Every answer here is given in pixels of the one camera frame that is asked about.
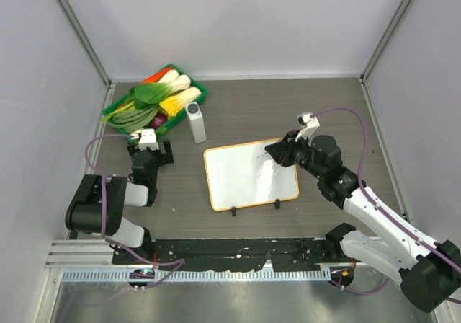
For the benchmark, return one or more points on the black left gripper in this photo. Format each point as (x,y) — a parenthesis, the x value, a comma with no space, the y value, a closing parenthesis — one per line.
(165,156)

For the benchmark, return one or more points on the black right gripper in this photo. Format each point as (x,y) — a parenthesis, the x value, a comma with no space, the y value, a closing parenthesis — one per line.
(279,151)

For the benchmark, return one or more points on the yellow framed whiteboard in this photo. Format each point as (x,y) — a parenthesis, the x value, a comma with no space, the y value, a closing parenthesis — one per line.
(236,177)

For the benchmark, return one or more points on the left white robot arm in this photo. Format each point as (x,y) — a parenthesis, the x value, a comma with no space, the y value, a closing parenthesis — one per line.
(98,204)

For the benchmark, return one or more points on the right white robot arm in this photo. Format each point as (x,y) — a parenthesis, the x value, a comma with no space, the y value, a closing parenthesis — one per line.
(427,271)

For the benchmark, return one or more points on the purple toy onion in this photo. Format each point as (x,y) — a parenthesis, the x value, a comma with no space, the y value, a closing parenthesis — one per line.
(158,121)

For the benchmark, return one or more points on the green onion toy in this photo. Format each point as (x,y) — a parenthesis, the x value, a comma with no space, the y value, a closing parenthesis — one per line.
(129,119)

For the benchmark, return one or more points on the yellow napa cabbage toy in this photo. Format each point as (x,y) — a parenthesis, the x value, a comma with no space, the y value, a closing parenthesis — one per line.
(174,104)

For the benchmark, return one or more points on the white pen holder box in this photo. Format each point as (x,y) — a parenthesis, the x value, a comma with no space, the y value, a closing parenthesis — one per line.
(196,122)

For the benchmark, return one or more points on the green plastic vegetable tray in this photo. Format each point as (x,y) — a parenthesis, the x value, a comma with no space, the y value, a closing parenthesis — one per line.
(171,122)

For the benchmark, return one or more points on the white bok choy toy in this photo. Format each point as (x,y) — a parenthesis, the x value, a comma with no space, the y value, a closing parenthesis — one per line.
(181,83)

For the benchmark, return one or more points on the orange toy carrot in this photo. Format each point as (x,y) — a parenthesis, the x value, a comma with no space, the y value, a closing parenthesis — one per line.
(157,76)

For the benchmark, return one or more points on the green bok choy toy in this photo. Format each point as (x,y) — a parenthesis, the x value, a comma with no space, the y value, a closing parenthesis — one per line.
(150,94)

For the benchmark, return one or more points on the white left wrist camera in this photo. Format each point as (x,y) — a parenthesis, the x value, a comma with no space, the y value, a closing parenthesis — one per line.
(146,139)

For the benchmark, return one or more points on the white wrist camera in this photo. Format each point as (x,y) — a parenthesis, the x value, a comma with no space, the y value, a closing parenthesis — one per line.
(146,139)
(309,124)

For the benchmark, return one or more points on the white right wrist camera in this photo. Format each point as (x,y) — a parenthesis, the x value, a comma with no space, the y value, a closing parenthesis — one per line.
(309,124)

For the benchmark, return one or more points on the black wire whiteboard stand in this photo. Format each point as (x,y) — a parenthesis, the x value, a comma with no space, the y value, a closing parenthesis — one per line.
(277,205)

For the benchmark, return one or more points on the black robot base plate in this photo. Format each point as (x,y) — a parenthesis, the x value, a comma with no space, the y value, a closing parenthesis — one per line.
(242,255)

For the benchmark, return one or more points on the grey slotted cable duct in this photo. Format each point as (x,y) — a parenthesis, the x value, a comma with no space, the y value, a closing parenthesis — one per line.
(132,275)

